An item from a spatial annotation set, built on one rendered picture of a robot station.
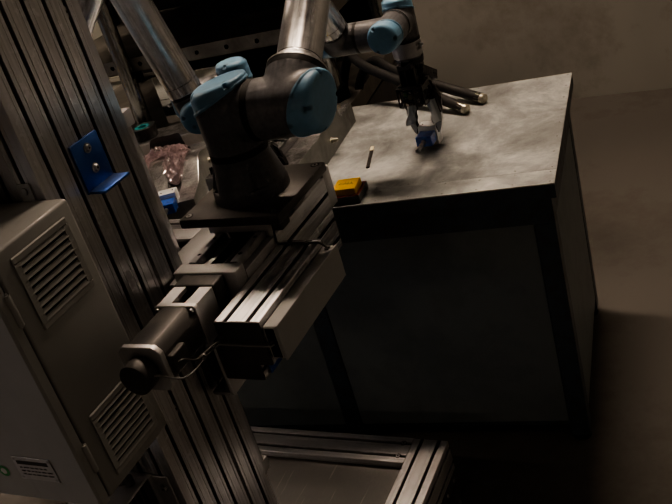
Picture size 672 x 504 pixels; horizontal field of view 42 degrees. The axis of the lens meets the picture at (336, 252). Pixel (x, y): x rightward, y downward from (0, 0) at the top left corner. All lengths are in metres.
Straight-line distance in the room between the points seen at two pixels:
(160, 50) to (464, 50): 3.00
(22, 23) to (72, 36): 0.11
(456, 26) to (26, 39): 3.42
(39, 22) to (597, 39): 3.43
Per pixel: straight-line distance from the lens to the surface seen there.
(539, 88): 2.58
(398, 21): 2.14
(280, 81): 1.59
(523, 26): 4.62
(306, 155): 2.28
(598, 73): 4.64
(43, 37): 1.53
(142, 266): 1.66
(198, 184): 2.41
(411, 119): 2.34
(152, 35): 1.90
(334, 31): 2.12
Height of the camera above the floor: 1.68
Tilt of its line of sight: 27 degrees down
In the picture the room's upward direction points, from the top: 17 degrees counter-clockwise
